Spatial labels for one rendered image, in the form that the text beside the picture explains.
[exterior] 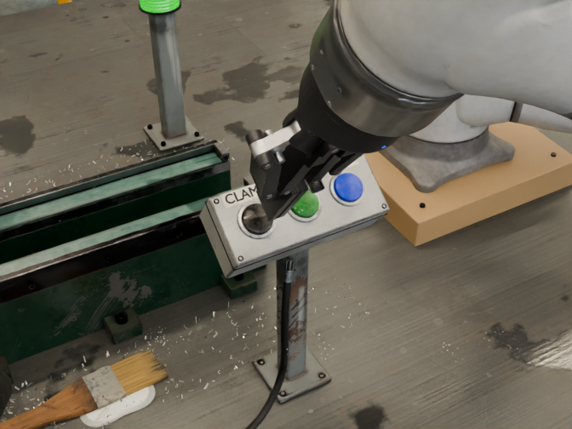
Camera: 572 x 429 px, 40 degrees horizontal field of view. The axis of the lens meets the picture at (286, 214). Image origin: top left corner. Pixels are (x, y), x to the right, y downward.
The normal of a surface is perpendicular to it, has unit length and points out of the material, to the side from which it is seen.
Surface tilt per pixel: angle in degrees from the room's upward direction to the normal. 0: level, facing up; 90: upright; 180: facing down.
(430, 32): 112
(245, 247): 36
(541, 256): 0
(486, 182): 2
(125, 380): 1
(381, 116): 118
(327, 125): 104
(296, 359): 90
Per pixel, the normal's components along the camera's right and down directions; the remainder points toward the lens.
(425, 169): -0.08, -0.58
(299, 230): 0.29, -0.32
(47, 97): 0.00, -0.78
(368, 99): -0.44, 0.80
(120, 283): 0.49, 0.55
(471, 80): -0.19, 0.94
